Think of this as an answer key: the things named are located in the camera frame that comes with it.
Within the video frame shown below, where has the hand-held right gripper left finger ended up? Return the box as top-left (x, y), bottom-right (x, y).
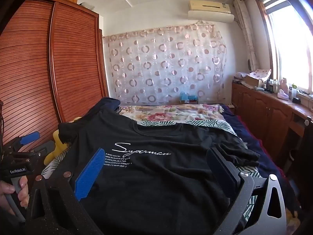
top-left (26, 147), bottom-right (106, 235)

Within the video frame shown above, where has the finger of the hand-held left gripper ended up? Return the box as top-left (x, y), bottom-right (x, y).
top-left (5, 131), bottom-right (41, 153)
top-left (27, 141), bottom-right (55, 161)

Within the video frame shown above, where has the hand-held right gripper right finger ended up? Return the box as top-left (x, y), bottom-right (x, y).
top-left (206, 147), bottom-right (286, 235)

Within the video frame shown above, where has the black t-shirt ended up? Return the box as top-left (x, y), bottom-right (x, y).
top-left (58, 108), bottom-right (261, 235)

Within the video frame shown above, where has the person's left hand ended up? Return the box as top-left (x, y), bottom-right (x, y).
top-left (0, 176), bottom-right (30, 210)

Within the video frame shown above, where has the yellow plush blanket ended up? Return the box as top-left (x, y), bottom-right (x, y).
top-left (44, 117), bottom-right (82, 165)

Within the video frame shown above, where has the navy blanket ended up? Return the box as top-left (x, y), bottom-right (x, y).
top-left (220, 104), bottom-right (295, 202)

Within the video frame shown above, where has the leaf print bed sheet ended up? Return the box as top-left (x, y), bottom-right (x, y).
top-left (41, 119), bottom-right (263, 216)

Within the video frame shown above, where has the wooden slatted wardrobe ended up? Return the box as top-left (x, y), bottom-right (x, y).
top-left (0, 0), bottom-right (110, 153)

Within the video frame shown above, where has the wooden sideboard cabinet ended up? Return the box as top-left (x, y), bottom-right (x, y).
top-left (231, 81), bottom-right (313, 168)

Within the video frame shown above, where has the blue box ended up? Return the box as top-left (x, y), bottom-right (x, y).
top-left (180, 92), bottom-right (198, 105)

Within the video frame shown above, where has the stack of papers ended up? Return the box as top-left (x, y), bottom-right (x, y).
top-left (232, 72), bottom-right (248, 87)

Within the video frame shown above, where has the pink figurine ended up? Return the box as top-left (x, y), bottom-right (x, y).
top-left (277, 78), bottom-right (293, 100)

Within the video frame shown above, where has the circle print sheer curtain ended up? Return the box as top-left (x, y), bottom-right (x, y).
top-left (103, 24), bottom-right (227, 106)

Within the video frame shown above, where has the bunched window curtain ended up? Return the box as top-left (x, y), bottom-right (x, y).
top-left (233, 0), bottom-right (260, 72)

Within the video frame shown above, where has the window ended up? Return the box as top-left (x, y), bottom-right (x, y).
top-left (254, 0), bottom-right (313, 94)

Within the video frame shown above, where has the wall air conditioner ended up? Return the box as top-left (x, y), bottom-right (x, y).
top-left (188, 0), bottom-right (235, 23)

